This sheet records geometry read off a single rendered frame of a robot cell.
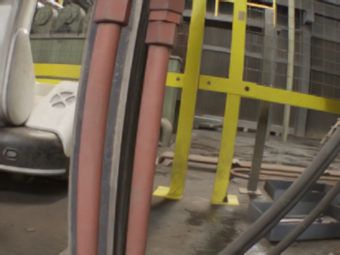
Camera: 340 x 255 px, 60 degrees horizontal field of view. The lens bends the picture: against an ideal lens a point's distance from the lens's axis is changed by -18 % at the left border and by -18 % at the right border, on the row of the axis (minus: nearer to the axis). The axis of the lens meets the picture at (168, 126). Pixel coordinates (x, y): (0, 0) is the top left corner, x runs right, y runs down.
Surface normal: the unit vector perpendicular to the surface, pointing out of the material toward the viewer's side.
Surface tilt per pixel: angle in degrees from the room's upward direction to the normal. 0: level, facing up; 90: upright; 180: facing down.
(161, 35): 90
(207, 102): 90
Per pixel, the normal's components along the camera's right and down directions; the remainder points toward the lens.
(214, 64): -0.13, 0.04
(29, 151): 0.43, 0.09
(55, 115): 0.03, -0.76
